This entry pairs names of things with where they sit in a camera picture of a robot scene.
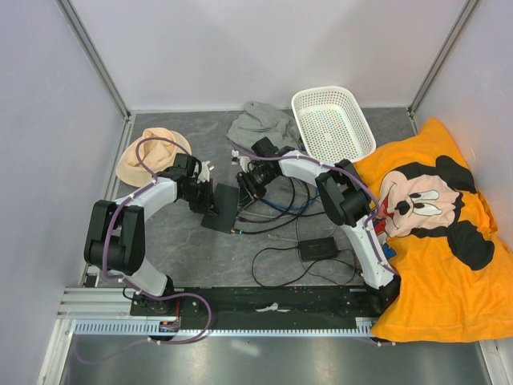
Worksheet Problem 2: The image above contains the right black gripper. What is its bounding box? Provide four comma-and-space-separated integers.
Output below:
235, 167, 277, 213

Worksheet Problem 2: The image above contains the black network switch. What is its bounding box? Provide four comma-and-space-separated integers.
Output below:
201, 184, 239, 233

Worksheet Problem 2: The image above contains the black cable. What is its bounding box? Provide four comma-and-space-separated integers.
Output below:
232, 176, 321, 236

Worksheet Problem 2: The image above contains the grey ethernet cable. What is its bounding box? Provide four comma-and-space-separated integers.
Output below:
240, 212, 337, 244

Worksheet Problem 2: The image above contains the grey cloth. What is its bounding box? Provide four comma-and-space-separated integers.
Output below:
226, 101, 301, 150

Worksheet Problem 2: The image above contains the blue ethernet cable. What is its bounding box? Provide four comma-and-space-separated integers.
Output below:
260, 188, 321, 213

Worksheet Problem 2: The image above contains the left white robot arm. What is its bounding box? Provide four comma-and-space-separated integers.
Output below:
84, 154, 218, 315

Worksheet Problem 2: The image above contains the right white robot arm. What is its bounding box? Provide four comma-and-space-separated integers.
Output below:
232, 137, 400, 316

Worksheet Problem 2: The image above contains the peach bucket hat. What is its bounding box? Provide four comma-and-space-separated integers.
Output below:
115, 128, 192, 188

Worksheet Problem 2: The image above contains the black power adapter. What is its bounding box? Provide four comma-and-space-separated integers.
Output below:
298, 237, 338, 262

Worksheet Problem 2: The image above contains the white plastic basket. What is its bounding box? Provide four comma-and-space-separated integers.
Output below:
291, 86, 377, 164

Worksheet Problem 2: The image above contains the orange cartoon mouse pillow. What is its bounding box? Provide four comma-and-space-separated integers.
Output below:
356, 118, 512, 342

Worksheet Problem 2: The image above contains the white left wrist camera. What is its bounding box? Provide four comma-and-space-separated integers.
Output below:
197, 160, 214, 183

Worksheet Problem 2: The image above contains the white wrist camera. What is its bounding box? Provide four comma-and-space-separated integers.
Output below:
231, 149, 252, 172
197, 160, 214, 183

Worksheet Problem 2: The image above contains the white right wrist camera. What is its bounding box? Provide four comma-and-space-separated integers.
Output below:
231, 149, 252, 172

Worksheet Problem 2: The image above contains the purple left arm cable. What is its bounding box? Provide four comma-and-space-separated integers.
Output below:
74, 136, 213, 364

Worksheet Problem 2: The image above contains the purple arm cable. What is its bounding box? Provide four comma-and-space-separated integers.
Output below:
74, 136, 213, 364
232, 140, 402, 348

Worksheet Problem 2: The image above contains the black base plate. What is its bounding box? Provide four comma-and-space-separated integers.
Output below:
130, 285, 396, 330

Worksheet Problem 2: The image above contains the slotted cable duct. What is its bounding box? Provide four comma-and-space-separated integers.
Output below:
74, 318, 375, 338

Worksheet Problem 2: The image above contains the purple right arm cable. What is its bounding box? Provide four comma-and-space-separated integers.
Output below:
232, 140, 402, 348

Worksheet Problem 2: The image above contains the left aluminium frame post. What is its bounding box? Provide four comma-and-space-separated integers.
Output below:
55, 0, 131, 120

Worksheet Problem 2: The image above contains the aluminium frame post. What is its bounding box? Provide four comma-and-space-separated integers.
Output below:
55, 0, 131, 120
407, 0, 482, 120

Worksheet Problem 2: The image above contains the right aluminium frame post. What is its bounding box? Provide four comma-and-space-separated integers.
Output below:
407, 0, 482, 120

